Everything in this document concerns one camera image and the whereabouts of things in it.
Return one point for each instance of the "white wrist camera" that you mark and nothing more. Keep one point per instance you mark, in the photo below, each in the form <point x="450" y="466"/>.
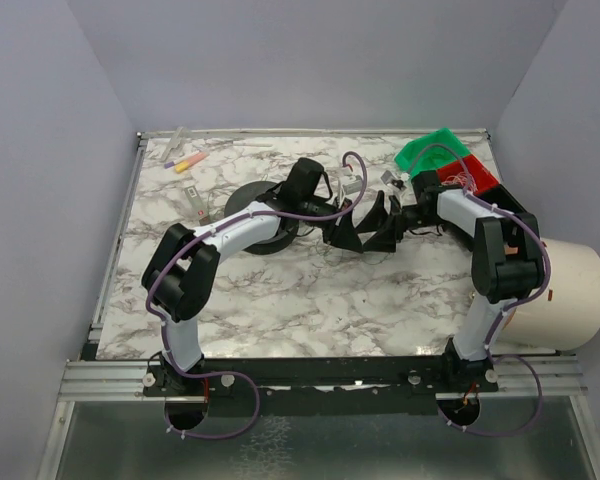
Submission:
<point x="349" y="185"/>
<point x="397" y="184"/>

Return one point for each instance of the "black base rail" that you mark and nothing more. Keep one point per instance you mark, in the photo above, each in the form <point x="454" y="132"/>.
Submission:
<point x="318" y="386"/>

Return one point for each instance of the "green plastic bin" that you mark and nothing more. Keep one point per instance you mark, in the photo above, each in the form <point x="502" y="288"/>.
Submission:
<point x="412" y="160"/>

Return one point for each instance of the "clear plastic tube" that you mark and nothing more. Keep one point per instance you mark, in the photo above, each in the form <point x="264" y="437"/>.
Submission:
<point x="173" y="143"/>

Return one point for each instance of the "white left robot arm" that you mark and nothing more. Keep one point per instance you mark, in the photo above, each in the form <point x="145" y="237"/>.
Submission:
<point x="181" y="273"/>

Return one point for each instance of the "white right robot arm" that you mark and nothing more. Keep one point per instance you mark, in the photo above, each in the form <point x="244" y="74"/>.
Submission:
<point x="510" y="265"/>

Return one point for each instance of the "purple yellow pink markers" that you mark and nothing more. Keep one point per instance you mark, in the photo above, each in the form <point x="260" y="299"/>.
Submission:
<point x="186" y="163"/>

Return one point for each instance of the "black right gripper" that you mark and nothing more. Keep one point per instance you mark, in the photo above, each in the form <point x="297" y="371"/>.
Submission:
<point x="400" y="223"/>

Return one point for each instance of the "black cable spool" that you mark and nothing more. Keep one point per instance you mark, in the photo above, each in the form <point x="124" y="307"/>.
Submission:
<point x="287" y="230"/>

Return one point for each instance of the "aluminium frame rail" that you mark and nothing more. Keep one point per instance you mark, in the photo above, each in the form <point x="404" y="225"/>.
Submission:
<point x="64" y="409"/>

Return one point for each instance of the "red plastic bin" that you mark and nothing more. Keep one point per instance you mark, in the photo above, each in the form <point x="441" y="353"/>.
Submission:
<point x="477" y="176"/>

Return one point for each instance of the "black plastic bin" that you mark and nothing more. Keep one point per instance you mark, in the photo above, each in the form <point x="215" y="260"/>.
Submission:
<point x="503" y="199"/>

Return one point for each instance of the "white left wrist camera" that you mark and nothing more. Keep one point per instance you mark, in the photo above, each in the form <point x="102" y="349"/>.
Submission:
<point x="349" y="185"/>

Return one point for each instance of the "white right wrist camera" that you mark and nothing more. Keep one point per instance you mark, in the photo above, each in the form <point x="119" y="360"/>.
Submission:
<point x="397" y="184"/>

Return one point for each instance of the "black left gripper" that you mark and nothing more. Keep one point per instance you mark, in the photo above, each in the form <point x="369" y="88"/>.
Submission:
<point x="333" y="226"/>

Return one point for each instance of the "large white cylinder bucket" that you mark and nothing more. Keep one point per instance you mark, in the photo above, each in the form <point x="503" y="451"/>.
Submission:
<point x="567" y="315"/>

